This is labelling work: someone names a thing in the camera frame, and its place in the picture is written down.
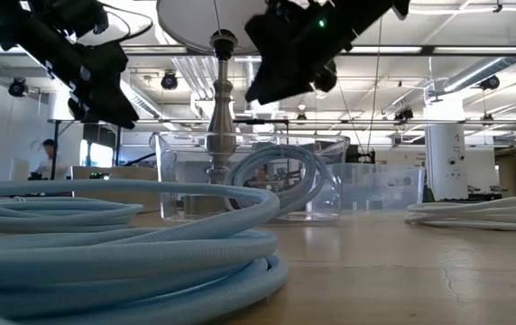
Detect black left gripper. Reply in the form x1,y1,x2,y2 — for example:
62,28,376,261
52,40,141,131

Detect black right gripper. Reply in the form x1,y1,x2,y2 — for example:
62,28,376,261
244,0,399,106

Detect light blue HDMI cable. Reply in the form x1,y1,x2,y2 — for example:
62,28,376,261
0,179,290,325

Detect white cable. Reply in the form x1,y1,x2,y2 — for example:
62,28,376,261
404,196,516,233

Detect person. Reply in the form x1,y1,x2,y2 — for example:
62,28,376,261
32,138,63,181

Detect white shade silver table lamp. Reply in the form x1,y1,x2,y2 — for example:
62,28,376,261
156,0,271,213

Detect large clear plastic bin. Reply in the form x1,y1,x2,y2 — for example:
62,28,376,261
149,130,351,223

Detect small clear plastic bin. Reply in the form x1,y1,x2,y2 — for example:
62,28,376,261
325,162,426,213

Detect white round pillar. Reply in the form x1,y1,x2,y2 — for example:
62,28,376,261
423,92,467,202

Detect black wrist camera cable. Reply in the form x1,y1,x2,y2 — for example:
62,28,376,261
75,3,154,47

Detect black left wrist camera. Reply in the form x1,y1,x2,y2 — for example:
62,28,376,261
45,0,110,35

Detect black ceiling light rail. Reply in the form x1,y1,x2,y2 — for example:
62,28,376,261
0,43,516,58

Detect silver ceiling duct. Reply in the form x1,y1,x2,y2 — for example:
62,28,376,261
441,34,516,94

